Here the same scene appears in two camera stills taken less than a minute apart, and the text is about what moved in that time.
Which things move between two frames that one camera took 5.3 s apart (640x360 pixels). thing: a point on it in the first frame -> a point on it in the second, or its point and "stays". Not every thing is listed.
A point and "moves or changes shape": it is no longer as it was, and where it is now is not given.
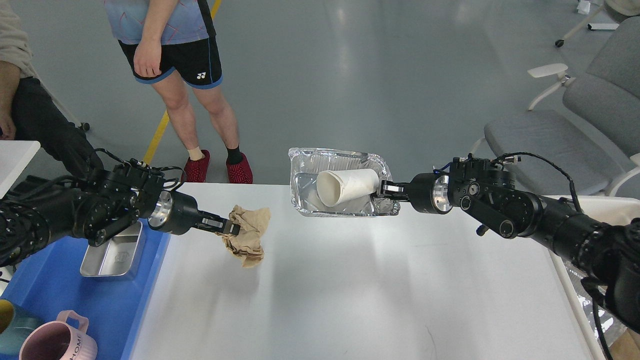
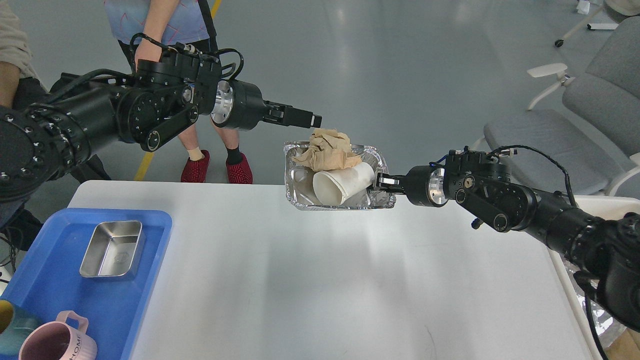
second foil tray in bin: [612, 323] stays
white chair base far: [583, 7] stays
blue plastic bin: [50, 280] stays
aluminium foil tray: [306, 164] moves or changes shape
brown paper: [247, 246] -> [327, 149]
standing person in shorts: [173, 44] stays
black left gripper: [175, 211] -> [237, 105]
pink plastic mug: [58, 340] stays
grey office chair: [588, 126] stays
